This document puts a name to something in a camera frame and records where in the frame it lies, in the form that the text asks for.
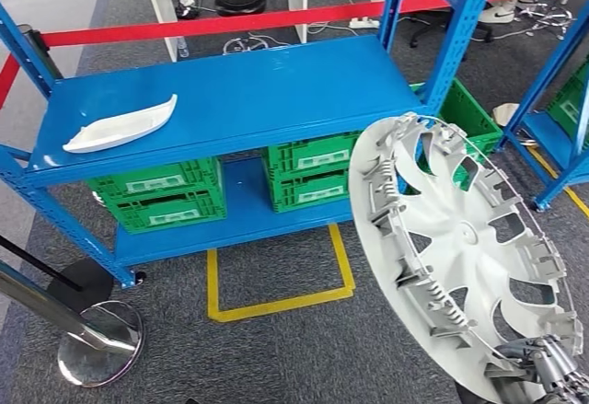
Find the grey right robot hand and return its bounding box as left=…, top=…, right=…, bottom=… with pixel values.
left=488, top=334, right=589, bottom=404

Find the grey plastic wheel hubcap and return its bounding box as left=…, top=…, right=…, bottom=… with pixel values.
left=348, top=111, right=585, bottom=404

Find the blue steel shelf rack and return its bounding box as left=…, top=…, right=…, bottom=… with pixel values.
left=498, top=0, right=589, bottom=214
left=0, top=0, right=505, bottom=290

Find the white curved plastic part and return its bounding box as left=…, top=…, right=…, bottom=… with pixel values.
left=62, top=93, right=177, bottom=155

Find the beige paper bag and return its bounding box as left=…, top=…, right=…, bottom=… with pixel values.
left=492, top=102, right=537, bottom=146

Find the green plastic crate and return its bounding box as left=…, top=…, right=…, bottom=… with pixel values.
left=87, top=156, right=225, bottom=202
left=262, top=133, right=362, bottom=178
left=265, top=167, right=353, bottom=214
left=106, top=189, right=228, bottom=236
left=409, top=77, right=504, bottom=192
left=546, top=59, right=589, bottom=149

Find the person's foot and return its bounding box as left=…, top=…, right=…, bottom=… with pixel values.
left=478, top=0, right=517, bottom=25

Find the red barrier belt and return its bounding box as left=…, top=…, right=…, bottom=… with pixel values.
left=0, top=0, right=589, bottom=110

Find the black round disc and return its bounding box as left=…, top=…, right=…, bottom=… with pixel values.
left=214, top=0, right=267, bottom=17

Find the chrome stanchion with round base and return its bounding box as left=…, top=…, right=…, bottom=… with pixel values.
left=0, top=260, right=146, bottom=389

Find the white cable bundle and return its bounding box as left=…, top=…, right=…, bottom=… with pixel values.
left=223, top=30, right=291, bottom=56

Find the black belt post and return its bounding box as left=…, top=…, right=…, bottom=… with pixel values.
left=18, top=23, right=63, bottom=82

